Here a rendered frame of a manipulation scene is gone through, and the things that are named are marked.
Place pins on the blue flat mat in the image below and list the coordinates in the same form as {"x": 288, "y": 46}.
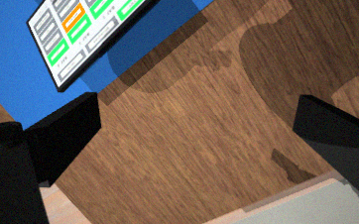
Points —
{"x": 27, "y": 91}

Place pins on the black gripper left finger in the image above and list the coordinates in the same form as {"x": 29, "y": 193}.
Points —
{"x": 52, "y": 143}

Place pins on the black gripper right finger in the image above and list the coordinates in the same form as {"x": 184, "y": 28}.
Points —
{"x": 332, "y": 133}

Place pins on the status display screen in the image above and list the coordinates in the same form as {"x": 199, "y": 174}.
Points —
{"x": 72, "y": 34}

